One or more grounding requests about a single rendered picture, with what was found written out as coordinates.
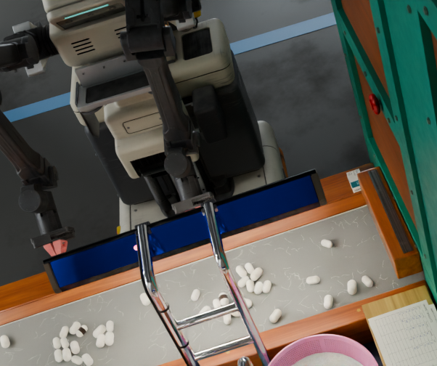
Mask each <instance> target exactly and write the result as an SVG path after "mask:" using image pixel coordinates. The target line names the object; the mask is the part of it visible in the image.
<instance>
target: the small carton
mask: <svg viewBox="0 0 437 366"><path fill-rule="evenodd" d="M358 173H360V170H359V168H358V169H356V170H353V171H349V172H347V173H346V174H347V177H348V180H349V183H350V185H351V188H352V190H353V192H354V193H355V192H358V191H361V188H360V186H359V180H358V177H357V174H358Z"/></svg>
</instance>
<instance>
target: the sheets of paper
mask: <svg viewBox="0 0 437 366"><path fill-rule="evenodd" d="M368 320H369V325H370V327H371V328H372V332H373V333H374V335H375V339H376V341H377V344H378V346H379V348H380V351H381V354H382V356H383V359H384V361H385V364H386V366H437V311H436V308H435V305H434V304H431V305H428V302H427V301H426V300H424V301H420V302H417V303H415V304H411V305H409V306H405V307H402V308H400V309H396V310H393V311H391V312H387V313H385V314H381V315H379V316H376V317H373V318H370V319H368Z"/></svg>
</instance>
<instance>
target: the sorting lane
mask: <svg viewBox="0 0 437 366"><path fill-rule="evenodd" d="M322 240H329V241H331V242H332V247H331V248H327V247H324V246H322V244H321V241H322ZM225 254H226V258H227V260H228V262H229V265H230V268H231V270H232V272H233V274H234V277H235V279H236V281H237V283H238V281H239V280H241V279H242V278H241V276H239V274H238V273H237V272H236V268H237V266H242V267H243V268H244V269H245V271H246V272H247V270H246V268H245V265H246V264H247V263H251V264H252V266H253V268H254V270H255V269H256V268H262V270H263V274H262V275H261V276H260V277H259V278H258V279H257V280H255V281H254V280H253V282H254V286H256V283H257V282H262V283H263V284H264V282H265V281H266V280H269V281H270V282H271V288H270V291H269V292H268V293H264V292H263V291H262V292H261V294H255V292H254V291H253V292H252V293H251V292H248V290H247V285H245V286H244V287H242V288H241V287H240V290H241V291H242V292H243V294H244V296H245V297H244V298H246V299H250V300H251V301H252V302H253V305H252V306H251V307H250V308H249V310H250V313H251V314H252V317H253V319H254V321H255V323H256V326H257V328H258V331H259V333H261V332H264V331H266V330H270V329H272V328H276V327H279V326H282V325H286V324H288V323H291V322H295V321H297V320H302V319H304V318H307V317H310V316H313V315H315V314H320V313H322V312H326V311H329V310H331V309H335V308H338V307H341V306H345V305H347V304H351V303H353V302H356V301H361V300H363V299H366V298H369V297H372V296H376V295H378V294H381V293H385V292H388V291H390V290H394V289H397V288H400V287H404V286H406V285H410V284H412V283H415V282H419V281H421V280H424V279H423V277H422V274H421V272H419V273H417V274H413V275H410V276H407V277H403V278H401V279H398V278H397V276H396V273H395V271H394V269H393V266H392V264H391V261H390V259H389V257H388V254H387V252H386V250H385V247H384V245H383V242H382V240H381V238H380V235H379V233H378V230H377V228H376V226H375V223H374V221H373V219H372V216H371V214H370V212H369V209H368V207H367V205H365V206H361V207H358V208H355V209H352V210H350V211H346V212H343V213H340V214H337V215H334V216H331V217H328V218H326V219H322V220H319V221H316V222H313V223H310V224H307V225H304V226H302V227H298V228H295V229H291V230H288V231H286V232H282V233H279V234H277V235H273V236H271V237H267V238H264V239H262V240H258V241H255V242H253V243H249V244H247V245H243V246H240V247H238V248H234V249H231V250H229V251H225ZM250 275H251V274H249V273H248V272H247V275H246V276H248V277H249V280H251V278H250ZM365 275H366V276H368V277H369V278H370V279H371V280H372V281H373V286H372V287H367V286H366V285H365V284H364V283H363V282H362V277H363V276H365ZM313 276H318V277H319V279H320V281H319V283H317V284H311V285H309V284H308V283H307V282H306V279H307V278H308V277H313ZM155 278H156V280H157V283H158V287H159V289H160V291H161V292H162V294H163V296H164V298H165V300H166V301H167V302H168V304H169V307H170V308H171V311H172V312H173V314H174V316H175V318H176V320H177V321H178V320H182V319H184V318H187V317H191V316H193V315H196V314H199V313H200V311H201V310H202V308H203V307H204V306H209V307H210V308H211V309H214V306H213V300H214V299H219V294H220V293H225V294H227V296H228V299H229V304H231V303H234V302H233V300H232V298H231V296H230V294H229V291H228V290H227V288H226V285H225V283H224V281H223V279H222V277H221V274H220V272H219V269H218V267H217V265H216V261H215V259H214V256H209V257H207V258H204V259H201V260H198V261H194V262H192V263H189V264H185V265H183V266H180V267H177V268H174V269H170V270H168V271H165V272H161V273H159V274H155ZM349 280H355V281H356V288H357V292H356V293H355V294H353V295H351V294H350V293H348V281H349ZM195 289H198V290H199V291H200V295H199V298H198V300H196V301H193V300H192V299H191V296H192V293H193V290H195ZM142 293H145V291H144V287H143V284H142V280H137V281H135V282H131V283H128V284H125V285H122V286H119V287H116V288H113V289H110V290H106V291H104V292H101V293H98V294H95V295H93V296H89V297H86V298H82V299H80V300H77V301H74V302H71V303H69V304H65V305H62V306H58V307H56V308H53V309H50V310H46V311H44V312H40V313H38V314H34V315H31V316H29V317H25V318H22V319H20V320H16V321H14V322H10V323H7V324H5V325H1V326H0V337H1V336H3V335H6V336H7V337H8V339H9V342H10V345H9V347H7V348H3V347H2V346H1V342H0V366H87V365H86V364H85V363H84V361H83V362H82V364H80V365H77V364H76V363H73V362H72V361H71V360H70V361H68V362H66V361H65V360H62V361H61V362H57V361H56V360H55V357H54V352H55V350H57V349H56V348H54V344H53V339H54V338H56V337H58V338H59V339H61V338H60V332H61V329H62V327H64V326H67V327H68V328H69V331H68V334H67V337H66V339H67V340H68V343H69V347H68V348H69V350H70V353H71V358H72V356H75V355H76V356H78V357H80V358H82V356H83V355H84V354H89V355H90V357H91V358H92V359H93V364H92V365H90V366H158V365H161V364H164V363H167V362H170V361H173V360H176V359H180V358H182V356H181V355H180V353H179V351H178V349H177V348H176V345H175V344H174V342H173V340H172V339H171V337H170V335H169V334H168V331H167V330H166V328H165V326H164V324H163V323H162V321H161V319H160V318H159V316H158V314H157V312H156V311H155V308H154V307H153V305H152V303H151V302H150V304H149V305H147V306H145V305H144V304H143V303H142V301H141V299H140V296H141V294H142ZM326 295H331V296H332V297H333V302H332V308H331V309H326V308H325V307H324V297H325V296H326ZM275 309H280V310H281V312H282V315H281V317H280V318H279V319H278V320H277V322H275V323H273V322H271V321H270V320H269V317H270V316H271V314H272V313H273V311H274V310H275ZM108 321H113V324H114V325H113V331H112V332H113V334H114V339H113V344H112V345H111V346H108V345H107V344H106V343H105V345H104V346H103V347H102V348H98V347H97V345H96V342H97V338H95V337H94V336H93V332H94V331H95V330H96V329H97V328H98V327H99V326H100V325H104V326H105V327H106V324H107V322H108ZM74 322H79V323H80V324H81V326H82V325H85V326H87V328H88V330H87V331H86V333H85V334H84V335H83V336H82V337H78V336H77V335H76V334H71V333H70V328H71V327H72V325H73V323H74ZM182 330H183V332H184V334H185V336H186V337H187V340H189V344H190V345H191V347H192V349H193V351H194V352H196V351H200V350H203V349H207V348H210V347H212V346H216V345H219V344H221V343H226V342H228V341H232V340H234V339H237V338H241V337H244V336H248V332H247V330H246V329H245V326H244V324H243V322H242V320H241V318H240V317H235V316H233V315H232V314H231V323H230V324H228V325H227V324H225V323H224V317H223V316H222V317H218V318H216V319H213V320H209V321H207V322H202V323H200V324H197V325H193V326H191V327H188V328H185V329H182ZM72 341H77V342H78V345H79V348H80V351H79V352H78V353H77V354H74V353H73V352H72V351H71V348H70V343H71V342H72ZM59 349H60V350H63V349H64V348H63V347H62V344H61V347H60V348H59Z"/></svg>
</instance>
